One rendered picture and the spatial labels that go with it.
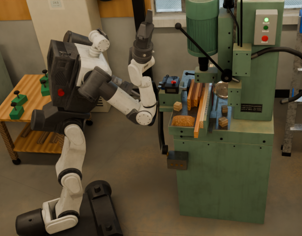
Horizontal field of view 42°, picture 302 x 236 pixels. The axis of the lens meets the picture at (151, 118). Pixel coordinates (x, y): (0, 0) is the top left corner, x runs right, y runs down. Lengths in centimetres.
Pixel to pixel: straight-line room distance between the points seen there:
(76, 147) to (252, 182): 111
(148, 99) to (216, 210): 120
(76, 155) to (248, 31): 116
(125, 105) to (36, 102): 155
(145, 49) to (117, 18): 202
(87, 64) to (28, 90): 162
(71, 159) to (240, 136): 98
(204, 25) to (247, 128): 64
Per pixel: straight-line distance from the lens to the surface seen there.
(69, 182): 240
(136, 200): 304
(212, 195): 271
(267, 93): 229
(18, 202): 330
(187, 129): 219
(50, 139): 345
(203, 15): 210
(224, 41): 217
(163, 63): 384
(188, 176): 261
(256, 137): 234
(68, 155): 232
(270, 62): 218
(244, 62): 209
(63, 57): 195
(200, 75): 233
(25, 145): 351
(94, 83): 184
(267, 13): 201
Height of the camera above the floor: 228
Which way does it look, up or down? 37 degrees down
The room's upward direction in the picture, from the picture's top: 7 degrees counter-clockwise
